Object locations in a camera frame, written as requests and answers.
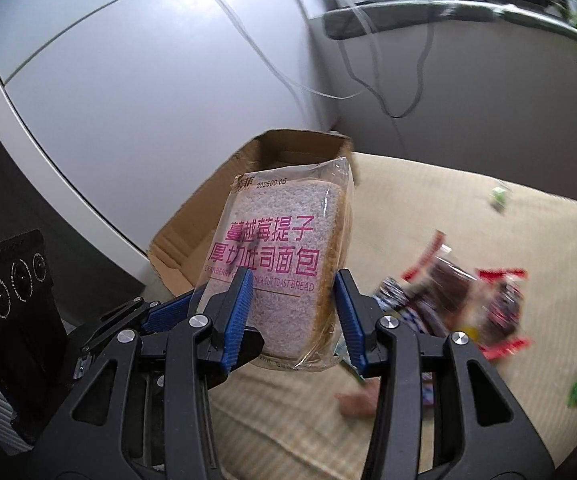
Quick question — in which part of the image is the white cabinet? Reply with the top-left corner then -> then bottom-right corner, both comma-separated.
0,0 -> 336,280

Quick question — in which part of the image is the packaged toast bread slice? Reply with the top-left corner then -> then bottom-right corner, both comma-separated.
191,157 -> 354,370

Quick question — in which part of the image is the black hanging cable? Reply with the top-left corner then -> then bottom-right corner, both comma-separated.
335,14 -> 437,120

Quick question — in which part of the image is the grey window sill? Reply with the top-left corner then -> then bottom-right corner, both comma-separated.
322,0 -> 577,51

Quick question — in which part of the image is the red-edged dark snack packet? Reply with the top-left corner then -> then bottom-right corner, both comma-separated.
401,231 -> 476,337

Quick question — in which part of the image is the striped beige table cloth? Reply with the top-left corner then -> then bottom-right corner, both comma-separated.
210,154 -> 577,479

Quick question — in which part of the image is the small pale green candy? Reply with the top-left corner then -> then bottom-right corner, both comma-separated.
489,183 -> 511,214

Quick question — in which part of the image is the white hanging cable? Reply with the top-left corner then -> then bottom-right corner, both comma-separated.
193,0 -> 370,101

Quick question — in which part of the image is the dark striped candy bar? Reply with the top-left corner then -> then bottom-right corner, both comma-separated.
373,278 -> 432,335

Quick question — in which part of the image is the brown cardboard box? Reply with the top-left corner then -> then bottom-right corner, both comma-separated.
148,130 -> 355,301

